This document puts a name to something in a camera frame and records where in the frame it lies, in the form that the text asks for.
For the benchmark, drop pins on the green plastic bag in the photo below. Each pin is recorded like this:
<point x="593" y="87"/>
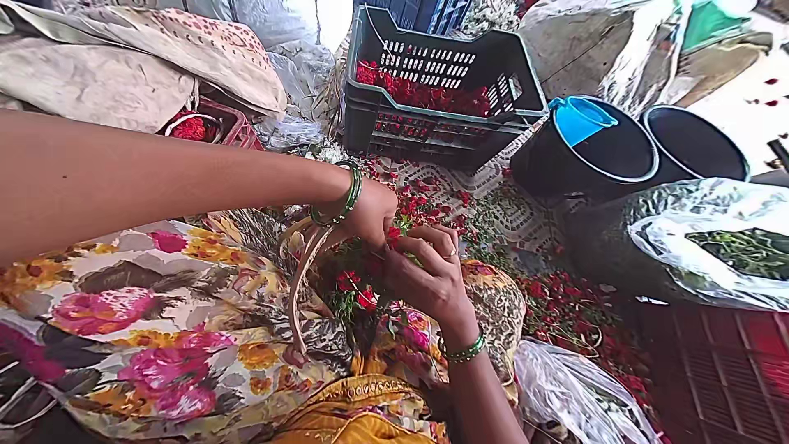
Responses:
<point x="715" y="23"/>

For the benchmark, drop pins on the person's right thumb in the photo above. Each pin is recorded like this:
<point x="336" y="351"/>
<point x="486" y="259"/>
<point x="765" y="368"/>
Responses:
<point x="404" y="270"/>

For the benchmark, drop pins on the small red plastic crate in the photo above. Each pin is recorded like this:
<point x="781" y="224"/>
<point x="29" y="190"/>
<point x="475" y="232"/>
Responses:
<point x="237" y="126"/>

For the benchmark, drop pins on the large beige sack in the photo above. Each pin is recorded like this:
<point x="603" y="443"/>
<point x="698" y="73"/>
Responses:
<point x="573" y="55"/>

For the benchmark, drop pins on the beige cloth sack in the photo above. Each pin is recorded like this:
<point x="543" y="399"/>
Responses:
<point x="80" y="80"/>

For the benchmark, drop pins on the bunch of red flowers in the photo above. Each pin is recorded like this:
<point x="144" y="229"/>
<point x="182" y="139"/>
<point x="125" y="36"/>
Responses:
<point x="352" y="291"/>

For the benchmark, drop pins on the person's left hand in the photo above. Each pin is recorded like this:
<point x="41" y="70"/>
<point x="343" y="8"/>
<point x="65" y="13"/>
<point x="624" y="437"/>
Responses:
<point x="367" y="208"/>

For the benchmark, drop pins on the person's right hand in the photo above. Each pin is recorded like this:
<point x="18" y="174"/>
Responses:
<point x="441" y="290"/>

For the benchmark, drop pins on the blue plastic crate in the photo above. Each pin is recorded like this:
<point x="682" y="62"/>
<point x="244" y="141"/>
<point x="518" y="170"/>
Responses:
<point x="431" y="15"/>

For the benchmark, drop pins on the beige red-patterned cloth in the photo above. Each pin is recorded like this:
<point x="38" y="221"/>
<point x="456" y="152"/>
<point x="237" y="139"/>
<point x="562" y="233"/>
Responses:
<point x="216" y="61"/>

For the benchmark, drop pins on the crumpled clear plastic sheet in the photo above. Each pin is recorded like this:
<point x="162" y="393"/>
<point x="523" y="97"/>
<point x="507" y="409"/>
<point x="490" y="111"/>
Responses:
<point x="296" y="74"/>

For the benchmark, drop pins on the black bucket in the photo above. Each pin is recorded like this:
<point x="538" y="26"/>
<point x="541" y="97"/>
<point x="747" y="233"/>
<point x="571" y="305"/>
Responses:
<point x="693" y="145"/>
<point x="555" y="161"/>

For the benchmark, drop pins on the single red flower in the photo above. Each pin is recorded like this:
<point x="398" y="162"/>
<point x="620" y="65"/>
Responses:
<point x="393" y="234"/>

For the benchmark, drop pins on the person's left fingers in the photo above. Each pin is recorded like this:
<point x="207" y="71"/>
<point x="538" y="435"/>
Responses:
<point x="379" y="227"/>

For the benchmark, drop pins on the blue plastic mug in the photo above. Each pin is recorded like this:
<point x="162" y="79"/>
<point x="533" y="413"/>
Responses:
<point x="576" y="120"/>

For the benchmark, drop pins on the pile of white flowers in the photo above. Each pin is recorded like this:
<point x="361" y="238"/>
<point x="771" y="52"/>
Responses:
<point x="493" y="17"/>

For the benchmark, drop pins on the pile of red blossoms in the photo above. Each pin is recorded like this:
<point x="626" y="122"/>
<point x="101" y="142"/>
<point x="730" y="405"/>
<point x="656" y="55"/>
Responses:
<point x="431" y="95"/>

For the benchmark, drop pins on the scattered red flowers heap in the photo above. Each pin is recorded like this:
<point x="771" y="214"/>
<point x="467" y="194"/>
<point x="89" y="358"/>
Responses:
<point x="570" y="308"/>

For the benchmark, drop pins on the pile of green stems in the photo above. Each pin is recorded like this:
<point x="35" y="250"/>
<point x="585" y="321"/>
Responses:
<point x="749" y="251"/>

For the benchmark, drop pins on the person's legs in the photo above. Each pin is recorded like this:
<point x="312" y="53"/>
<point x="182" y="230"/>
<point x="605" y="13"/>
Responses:
<point x="160" y="327"/>

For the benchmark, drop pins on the dark red plastic crate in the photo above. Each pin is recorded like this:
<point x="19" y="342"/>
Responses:
<point x="715" y="370"/>

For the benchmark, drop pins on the person's right index finger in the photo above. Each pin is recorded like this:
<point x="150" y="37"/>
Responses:
<point x="420" y="250"/>

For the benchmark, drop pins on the person's right forearm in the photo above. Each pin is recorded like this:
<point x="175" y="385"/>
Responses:
<point x="484" y="394"/>

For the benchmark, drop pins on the beige fibre strand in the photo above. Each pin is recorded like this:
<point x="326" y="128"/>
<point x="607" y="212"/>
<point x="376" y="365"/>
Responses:
<point x="300" y="290"/>

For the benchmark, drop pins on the black plastic crate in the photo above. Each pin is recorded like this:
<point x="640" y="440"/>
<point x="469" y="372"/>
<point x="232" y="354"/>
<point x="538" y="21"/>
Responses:
<point x="425" y="129"/>

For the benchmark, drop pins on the person's body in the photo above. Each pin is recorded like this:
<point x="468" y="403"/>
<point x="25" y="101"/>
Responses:
<point x="357" y="419"/>

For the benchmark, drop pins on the silver-lined plastic bag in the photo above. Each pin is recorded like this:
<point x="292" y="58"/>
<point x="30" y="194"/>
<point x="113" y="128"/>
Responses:
<point x="622" y="246"/>

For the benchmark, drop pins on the clear plastic bag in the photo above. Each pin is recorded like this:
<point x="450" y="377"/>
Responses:
<point x="576" y="391"/>

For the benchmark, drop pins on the person's right fingers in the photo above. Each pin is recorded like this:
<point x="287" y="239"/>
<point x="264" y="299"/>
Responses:
<point x="442" y="237"/>

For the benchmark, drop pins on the person's left forearm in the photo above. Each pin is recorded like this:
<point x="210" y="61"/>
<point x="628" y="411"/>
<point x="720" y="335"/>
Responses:
<point x="166" y="169"/>

